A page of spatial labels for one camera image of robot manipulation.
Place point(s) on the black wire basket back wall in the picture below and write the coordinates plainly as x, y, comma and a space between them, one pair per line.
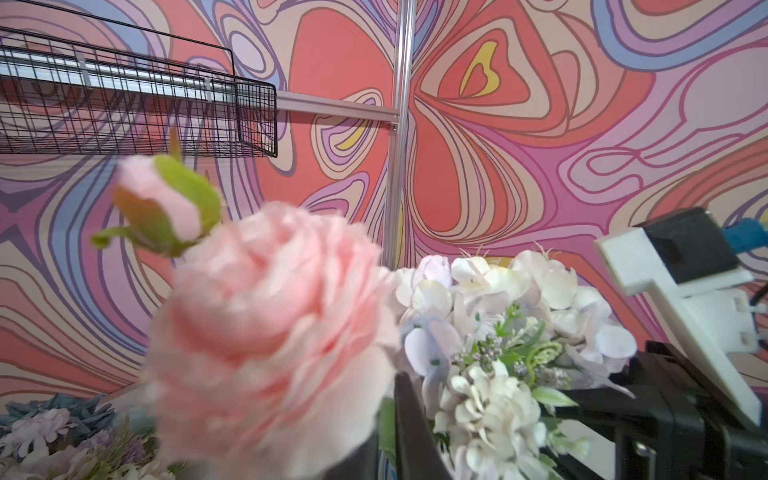
74, 82

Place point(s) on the pastel mixed flower bouquet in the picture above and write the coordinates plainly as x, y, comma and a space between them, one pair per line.
495, 351

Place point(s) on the teal succulent flower bunch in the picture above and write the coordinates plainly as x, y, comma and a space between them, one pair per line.
72, 418

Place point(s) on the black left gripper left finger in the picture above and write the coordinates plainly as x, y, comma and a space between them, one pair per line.
360, 465

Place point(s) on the pink peony flower stem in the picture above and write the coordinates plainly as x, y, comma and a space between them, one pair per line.
272, 354

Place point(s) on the cream peach rose bunch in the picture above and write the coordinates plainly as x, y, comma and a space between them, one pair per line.
128, 449

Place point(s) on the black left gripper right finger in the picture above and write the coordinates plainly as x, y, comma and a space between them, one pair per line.
417, 456

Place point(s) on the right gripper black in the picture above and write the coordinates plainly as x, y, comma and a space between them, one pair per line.
672, 423

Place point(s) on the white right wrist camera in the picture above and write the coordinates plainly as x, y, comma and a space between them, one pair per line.
688, 264

